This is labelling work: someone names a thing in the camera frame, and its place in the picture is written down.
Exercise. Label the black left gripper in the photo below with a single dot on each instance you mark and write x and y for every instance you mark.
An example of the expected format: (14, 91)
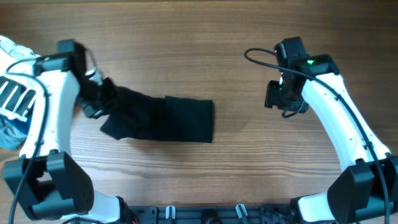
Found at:
(95, 113)

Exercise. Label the white folded shirt black print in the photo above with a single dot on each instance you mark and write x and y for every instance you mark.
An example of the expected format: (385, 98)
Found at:
(17, 96)

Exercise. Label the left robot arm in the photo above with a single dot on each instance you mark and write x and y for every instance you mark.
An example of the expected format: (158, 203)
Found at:
(42, 90)

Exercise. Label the black polo shirt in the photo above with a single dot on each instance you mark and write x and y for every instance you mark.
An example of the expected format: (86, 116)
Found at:
(139, 116)

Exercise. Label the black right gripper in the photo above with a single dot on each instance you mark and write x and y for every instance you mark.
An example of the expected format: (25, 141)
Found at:
(271, 94)

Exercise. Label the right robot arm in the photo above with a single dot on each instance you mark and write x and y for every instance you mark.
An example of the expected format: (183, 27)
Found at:
(367, 186)

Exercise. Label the light blue folded garment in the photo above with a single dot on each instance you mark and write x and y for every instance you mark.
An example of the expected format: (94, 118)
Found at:
(13, 133)

